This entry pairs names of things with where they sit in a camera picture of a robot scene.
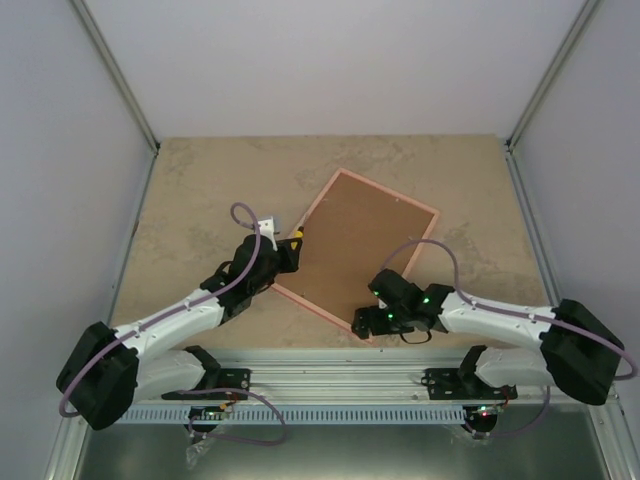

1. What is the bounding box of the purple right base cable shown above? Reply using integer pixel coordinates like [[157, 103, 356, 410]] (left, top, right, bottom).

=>
[[464, 384, 554, 441]]

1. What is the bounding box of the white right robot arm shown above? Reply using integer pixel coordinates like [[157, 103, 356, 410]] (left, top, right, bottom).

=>
[[351, 269, 624, 406]]

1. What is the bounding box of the controller board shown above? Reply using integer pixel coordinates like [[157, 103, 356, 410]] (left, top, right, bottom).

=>
[[186, 404, 233, 435], [462, 403, 504, 436]]

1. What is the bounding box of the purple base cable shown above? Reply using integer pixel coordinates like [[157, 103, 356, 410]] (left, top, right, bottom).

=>
[[464, 384, 554, 441], [184, 387, 291, 447]]

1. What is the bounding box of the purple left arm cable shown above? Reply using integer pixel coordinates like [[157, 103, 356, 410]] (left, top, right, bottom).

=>
[[58, 202, 264, 417]]

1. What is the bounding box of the right controller board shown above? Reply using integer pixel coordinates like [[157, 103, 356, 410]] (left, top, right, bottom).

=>
[[462, 403, 504, 436]]

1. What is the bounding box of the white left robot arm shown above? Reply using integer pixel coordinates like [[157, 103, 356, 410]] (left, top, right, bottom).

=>
[[56, 231, 303, 430]]

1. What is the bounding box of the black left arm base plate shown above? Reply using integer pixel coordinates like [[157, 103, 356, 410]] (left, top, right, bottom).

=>
[[161, 368, 251, 401]]

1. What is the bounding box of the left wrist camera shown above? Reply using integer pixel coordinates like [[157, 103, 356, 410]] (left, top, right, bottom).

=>
[[258, 216, 280, 251]]

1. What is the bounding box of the yellow handled screwdriver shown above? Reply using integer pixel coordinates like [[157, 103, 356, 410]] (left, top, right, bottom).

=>
[[291, 213, 308, 250]]

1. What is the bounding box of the pink wooden photo frame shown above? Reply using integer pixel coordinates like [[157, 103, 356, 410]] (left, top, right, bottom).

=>
[[274, 168, 440, 348]]

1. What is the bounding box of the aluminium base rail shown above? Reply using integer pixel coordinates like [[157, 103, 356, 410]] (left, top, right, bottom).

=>
[[129, 347, 619, 404]]

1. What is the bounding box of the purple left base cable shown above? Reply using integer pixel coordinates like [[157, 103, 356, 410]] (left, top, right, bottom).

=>
[[184, 387, 291, 447]]

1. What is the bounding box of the aluminium corner post right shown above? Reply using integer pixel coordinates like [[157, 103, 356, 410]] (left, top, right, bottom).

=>
[[504, 0, 604, 151]]

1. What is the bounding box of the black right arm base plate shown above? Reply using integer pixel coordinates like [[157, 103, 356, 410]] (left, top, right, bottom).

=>
[[420, 368, 518, 401]]

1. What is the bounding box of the left controller board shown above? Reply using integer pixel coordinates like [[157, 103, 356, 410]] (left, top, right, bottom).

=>
[[186, 404, 233, 435]]

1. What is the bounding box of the aluminium corner post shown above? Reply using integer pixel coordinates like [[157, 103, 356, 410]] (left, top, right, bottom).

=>
[[504, 0, 604, 151], [69, 0, 161, 154]]

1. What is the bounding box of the grey slotted cable duct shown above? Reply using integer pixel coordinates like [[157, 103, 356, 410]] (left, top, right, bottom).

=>
[[118, 403, 465, 426]]

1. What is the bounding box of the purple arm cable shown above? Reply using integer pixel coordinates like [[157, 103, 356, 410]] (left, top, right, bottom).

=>
[[58, 202, 264, 417], [382, 239, 639, 379]]

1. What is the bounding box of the aluminium corner post left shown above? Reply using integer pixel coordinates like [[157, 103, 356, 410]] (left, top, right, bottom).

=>
[[69, 0, 161, 154]]

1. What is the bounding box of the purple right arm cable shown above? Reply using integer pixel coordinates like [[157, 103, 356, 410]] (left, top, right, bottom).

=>
[[382, 239, 639, 379]]

